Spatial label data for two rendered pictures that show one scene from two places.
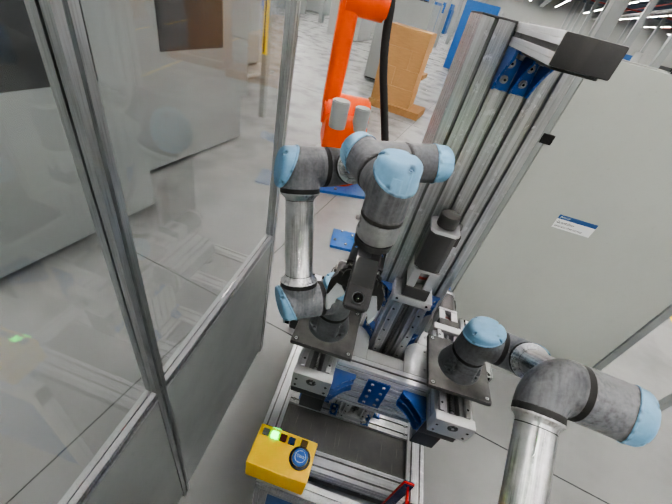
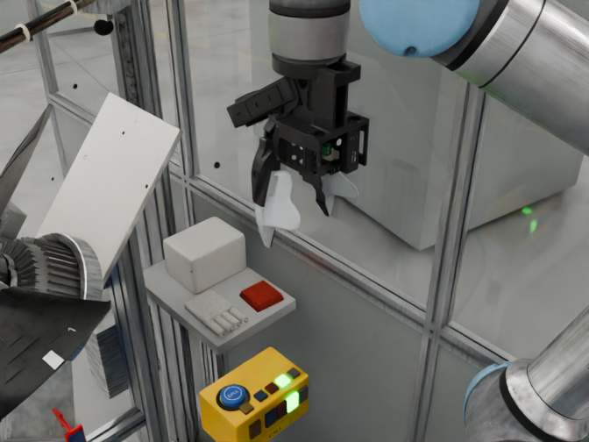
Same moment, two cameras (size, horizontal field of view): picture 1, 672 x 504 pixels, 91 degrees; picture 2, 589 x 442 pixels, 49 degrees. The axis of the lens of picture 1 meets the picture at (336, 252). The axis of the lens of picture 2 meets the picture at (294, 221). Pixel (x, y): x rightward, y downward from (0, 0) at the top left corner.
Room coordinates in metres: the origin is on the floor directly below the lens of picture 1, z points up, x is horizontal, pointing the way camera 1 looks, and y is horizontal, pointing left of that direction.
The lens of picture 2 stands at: (0.89, -0.53, 1.88)
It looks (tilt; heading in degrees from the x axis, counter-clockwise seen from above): 33 degrees down; 132
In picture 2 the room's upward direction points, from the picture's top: straight up
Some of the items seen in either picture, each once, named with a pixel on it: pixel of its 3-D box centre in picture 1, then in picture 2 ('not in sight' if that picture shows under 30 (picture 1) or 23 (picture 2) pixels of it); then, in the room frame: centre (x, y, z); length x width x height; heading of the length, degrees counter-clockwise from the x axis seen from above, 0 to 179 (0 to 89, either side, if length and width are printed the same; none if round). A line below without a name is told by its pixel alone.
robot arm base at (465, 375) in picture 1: (463, 358); not in sight; (0.77, -0.54, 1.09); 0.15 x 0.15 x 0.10
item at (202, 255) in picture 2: not in sight; (202, 251); (-0.18, 0.33, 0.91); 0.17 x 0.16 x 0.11; 85
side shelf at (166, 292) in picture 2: not in sight; (212, 291); (-0.11, 0.30, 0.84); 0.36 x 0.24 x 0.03; 175
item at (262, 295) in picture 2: not in sight; (261, 295); (0.01, 0.35, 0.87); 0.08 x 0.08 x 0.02; 79
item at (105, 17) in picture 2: not in sight; (102, 24); (-0.34, 0.25, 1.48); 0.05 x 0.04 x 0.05; 120
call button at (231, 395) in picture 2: (300, 457); (232, 395); (0.33, -0.05, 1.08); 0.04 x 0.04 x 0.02
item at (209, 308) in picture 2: not in sight; (216, 312); (-0.02, 0.23, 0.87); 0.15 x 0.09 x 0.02; 175
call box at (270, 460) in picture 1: (281, 459); (255, 404); (0.34, 0.00, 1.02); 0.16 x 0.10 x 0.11; 85
